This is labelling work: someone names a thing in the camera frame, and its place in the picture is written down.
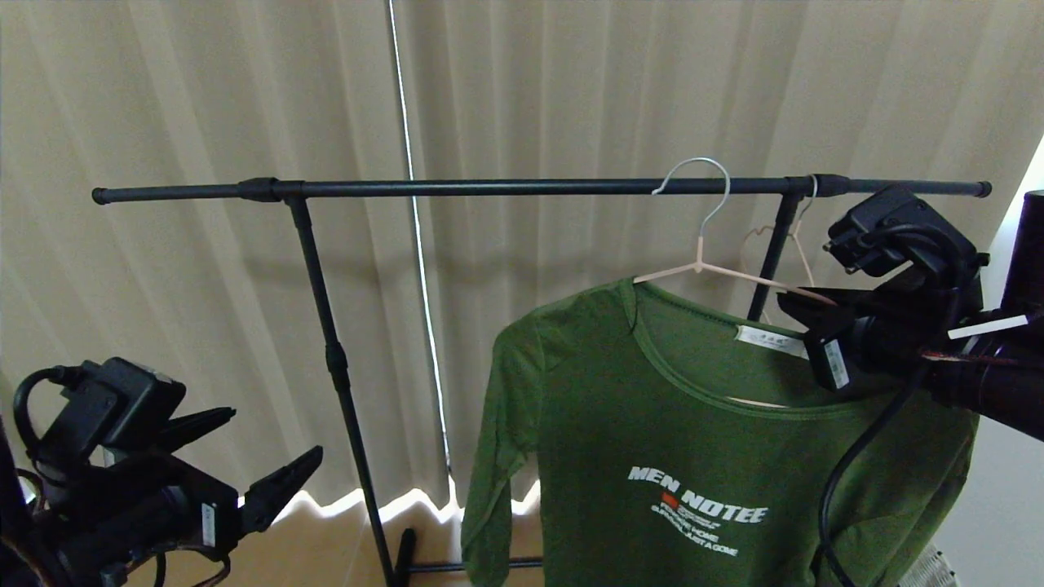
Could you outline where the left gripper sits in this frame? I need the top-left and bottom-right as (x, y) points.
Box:
(57, 408), (323, 584)

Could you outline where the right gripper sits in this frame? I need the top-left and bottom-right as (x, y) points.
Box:
(807, 302), (971, 392)

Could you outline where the pink clothes hanger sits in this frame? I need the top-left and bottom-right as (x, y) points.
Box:
(635, 157), (837, 408)
(741, 196), (816, 290)

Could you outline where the green printed shirt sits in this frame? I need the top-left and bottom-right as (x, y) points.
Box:
(461, 279), (980, 587)

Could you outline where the white laundry basket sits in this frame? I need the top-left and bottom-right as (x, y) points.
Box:
(897, 545), (959, 587)

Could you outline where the black clothes rack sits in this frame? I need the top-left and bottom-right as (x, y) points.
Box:
(92, 174), (993, 587)

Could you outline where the beige curtain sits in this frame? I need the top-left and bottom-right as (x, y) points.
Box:
(0, 0), (1044, 531)

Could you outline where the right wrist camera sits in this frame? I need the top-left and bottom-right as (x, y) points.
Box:
(824, 183), (989, 288)

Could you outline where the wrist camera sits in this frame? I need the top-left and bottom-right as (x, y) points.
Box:
(824, 183), (989, 288)
(15, 357), (187, 490)

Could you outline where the black cable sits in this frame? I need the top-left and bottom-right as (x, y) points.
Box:
(818, 232), (984, 587)
(151, 553), (231, 587)

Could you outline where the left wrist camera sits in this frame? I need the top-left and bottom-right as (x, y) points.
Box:
(15, 357), (187, 490)

